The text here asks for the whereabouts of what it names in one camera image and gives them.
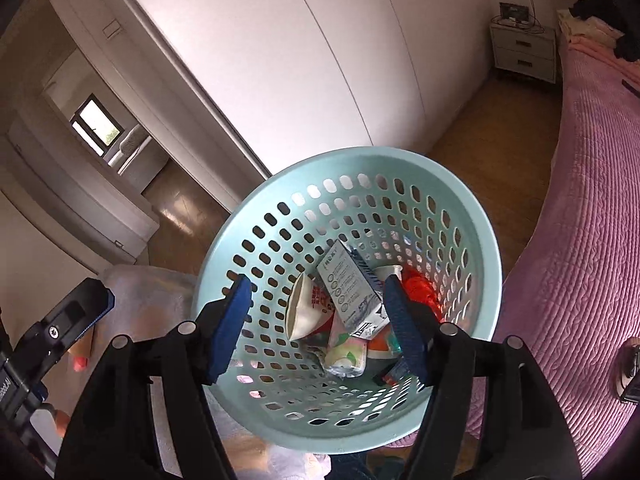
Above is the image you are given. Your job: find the red and white paper cup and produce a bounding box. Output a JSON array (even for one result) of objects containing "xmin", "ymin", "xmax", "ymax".
[{"xmin": 285, "ymin": 273, "xmax": 334, "ymax": 341}]

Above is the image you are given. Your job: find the orange wrapper in basket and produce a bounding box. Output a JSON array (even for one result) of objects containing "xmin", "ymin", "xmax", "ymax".
[{"xmin": 368, "ymin": 325, "xmax": 402, "ymax": 360}]

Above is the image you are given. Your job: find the pink bed cover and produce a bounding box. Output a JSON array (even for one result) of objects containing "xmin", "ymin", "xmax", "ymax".
[{"xmin": 465, "ymin": 40, "xmax": 639, "ymax": 479}]

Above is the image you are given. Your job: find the smartphone on bed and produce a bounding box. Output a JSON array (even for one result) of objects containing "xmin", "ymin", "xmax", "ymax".
[{"xmin": 614, "ymin": 337, "xmax": 640, "ymax": 404}]

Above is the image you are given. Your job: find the red foil wrapper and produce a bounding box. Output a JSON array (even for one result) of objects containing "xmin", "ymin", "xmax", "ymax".
[{"xmin": 401, "ymin": 266, "xmax": 445, "ymax": 322}]

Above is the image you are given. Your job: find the white green snack packet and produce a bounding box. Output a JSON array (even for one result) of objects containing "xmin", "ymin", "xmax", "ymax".
[{"xmin": 322, "ymin": 318, "xmax": 368, "ymax": 378}]

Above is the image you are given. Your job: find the white blue carton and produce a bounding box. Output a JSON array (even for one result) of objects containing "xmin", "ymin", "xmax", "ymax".
[{"xmin": 317, "ymin": 240, "xmax": 390, "ymax": 340}]

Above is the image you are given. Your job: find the bed in far room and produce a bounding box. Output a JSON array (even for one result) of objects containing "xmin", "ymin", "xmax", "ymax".
[{"xmin": 105, "ymin": 125, "xmax": 169, "ymax": 193}]

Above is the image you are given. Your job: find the light blue plastic basket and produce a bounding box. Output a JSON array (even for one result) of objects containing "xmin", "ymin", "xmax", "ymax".
[{"xmin": 192, "ymin": 148, "xmax": 502, "ymax": 454}]

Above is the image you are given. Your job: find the window in far room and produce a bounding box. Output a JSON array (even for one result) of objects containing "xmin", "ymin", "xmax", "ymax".
[{"xmin": 70, "ymin": 93, "xmax": 125, "ymax": 158}]

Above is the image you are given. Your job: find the black remote on bed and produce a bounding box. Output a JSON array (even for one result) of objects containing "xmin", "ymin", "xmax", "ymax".
[{"xmin": 621, "ymin": 79, "xmax": 640, "ymax": 99}]

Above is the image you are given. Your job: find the white nightstand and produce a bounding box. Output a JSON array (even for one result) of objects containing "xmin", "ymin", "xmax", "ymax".
[{"xmin": 489, "ymin": 23, "xmax": 558, "ymax": 84}]

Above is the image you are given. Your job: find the digital clock on nightstand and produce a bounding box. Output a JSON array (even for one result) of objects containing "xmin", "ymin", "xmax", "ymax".
[{"xmin": 499, "ymin": 2, "xmax": 529, "ymax": 25}]

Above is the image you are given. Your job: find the white wardrobe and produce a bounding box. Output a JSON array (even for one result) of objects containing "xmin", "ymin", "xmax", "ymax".
[{"xmin": 134, "ymin": 0, "xmax": 489, "ymax": 172}]

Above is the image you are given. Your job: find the black clothing on bed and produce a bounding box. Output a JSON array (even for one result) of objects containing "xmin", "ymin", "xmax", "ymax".
[{"xmin": 570, "ymin": 0, "xmax": 639, "ymax": 62}]

